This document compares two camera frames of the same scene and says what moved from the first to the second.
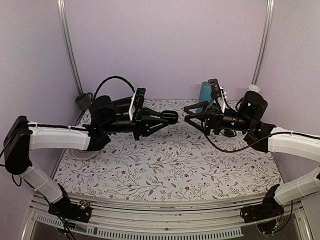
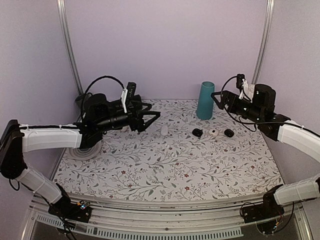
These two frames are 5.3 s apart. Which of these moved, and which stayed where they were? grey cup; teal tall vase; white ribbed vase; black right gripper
Moved: black right gripper
Stayed: grey cup; white ribbed vase; teal tall vase
